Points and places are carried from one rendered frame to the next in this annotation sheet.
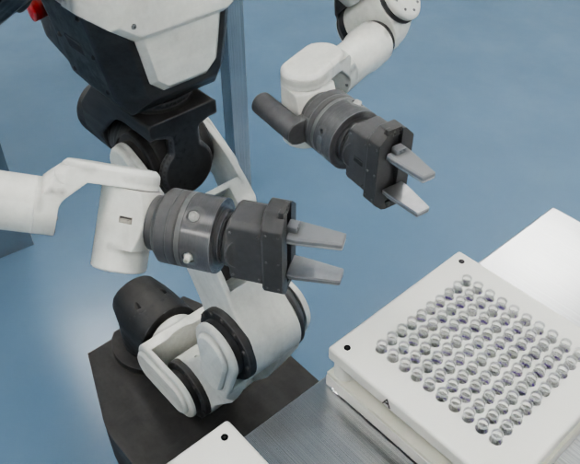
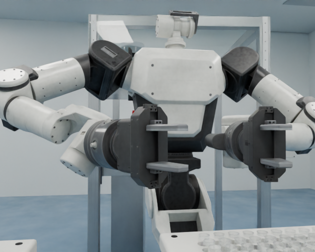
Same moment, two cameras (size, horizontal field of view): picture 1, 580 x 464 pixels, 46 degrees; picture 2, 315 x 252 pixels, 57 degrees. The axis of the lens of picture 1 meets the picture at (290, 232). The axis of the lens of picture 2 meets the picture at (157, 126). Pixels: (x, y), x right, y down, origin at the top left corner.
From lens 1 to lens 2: 0.60 m
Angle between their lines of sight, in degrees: 53
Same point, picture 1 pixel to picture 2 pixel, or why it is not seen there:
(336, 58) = not seen: hidden behind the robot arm
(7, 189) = (42, 108)
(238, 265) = (121, 155)
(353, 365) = (167, 244)
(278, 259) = (137, 140)
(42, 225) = (46, 128)
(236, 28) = (266, 202)
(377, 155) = (251, 124)
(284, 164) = not seen: outside the picture
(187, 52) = (182, 119)
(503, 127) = not seen: outside the picture
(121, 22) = (146, 89)
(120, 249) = (73, 148)
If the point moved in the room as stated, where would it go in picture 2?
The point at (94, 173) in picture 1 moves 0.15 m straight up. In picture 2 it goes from (80, 109) to (81, 36)
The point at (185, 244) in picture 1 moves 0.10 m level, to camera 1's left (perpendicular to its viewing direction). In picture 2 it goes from (95, 135) to (57, 134)
